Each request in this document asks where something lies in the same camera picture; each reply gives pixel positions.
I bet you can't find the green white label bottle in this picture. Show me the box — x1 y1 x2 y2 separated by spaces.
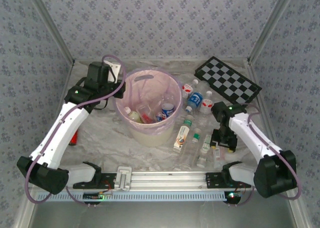
196 134 213 167

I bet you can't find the pink-lined waste bin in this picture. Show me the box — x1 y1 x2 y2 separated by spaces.
114 69 183 136

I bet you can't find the cream plastic waste bin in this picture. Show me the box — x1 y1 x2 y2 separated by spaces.
128 121 176 147

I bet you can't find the large clear green cap bottle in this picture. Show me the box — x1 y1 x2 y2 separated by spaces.
178 127 202 168

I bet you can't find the white orange print bottle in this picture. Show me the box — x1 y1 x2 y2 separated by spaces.
172 115 195 153

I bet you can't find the right circuit board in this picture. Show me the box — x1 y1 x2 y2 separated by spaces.
224 190 245 204

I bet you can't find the circuit board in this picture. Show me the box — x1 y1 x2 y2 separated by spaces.
83 191 113 204
224 190 245 204

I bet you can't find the blue label plastic bottle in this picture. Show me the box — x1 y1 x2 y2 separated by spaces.
185 91 204 113

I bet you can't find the milky white bottle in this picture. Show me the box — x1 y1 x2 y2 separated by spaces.
124 107 142 124

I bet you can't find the blue white label bottle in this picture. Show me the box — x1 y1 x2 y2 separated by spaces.
155 102 175 122

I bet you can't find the black grey chessboard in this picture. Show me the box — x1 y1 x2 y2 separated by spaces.
194 56 263 105

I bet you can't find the red label clear bottle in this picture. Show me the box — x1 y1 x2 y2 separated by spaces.
138 107 155 125

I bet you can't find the left circuit board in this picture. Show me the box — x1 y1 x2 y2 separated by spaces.
83 191 113 204

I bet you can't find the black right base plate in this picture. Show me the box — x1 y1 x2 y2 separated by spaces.
205 172 251 188

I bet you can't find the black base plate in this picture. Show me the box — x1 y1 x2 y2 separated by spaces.
205 172 251 188
72 171 118 190

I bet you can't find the aluminium mounting rail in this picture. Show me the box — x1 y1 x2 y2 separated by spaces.
67 171 256 190

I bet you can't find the aluminium frame post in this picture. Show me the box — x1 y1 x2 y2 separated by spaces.
23 0 76 65
246 0 300 65

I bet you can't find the slotted grey cable duct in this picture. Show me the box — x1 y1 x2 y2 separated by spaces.
37 190 241 202

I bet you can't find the white rail bracket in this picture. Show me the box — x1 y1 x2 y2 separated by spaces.
114 166 133 191

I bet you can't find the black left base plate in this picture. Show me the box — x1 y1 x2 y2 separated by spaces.
72 171 118 190

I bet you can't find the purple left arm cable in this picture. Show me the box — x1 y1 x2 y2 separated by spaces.
24 54 127 207

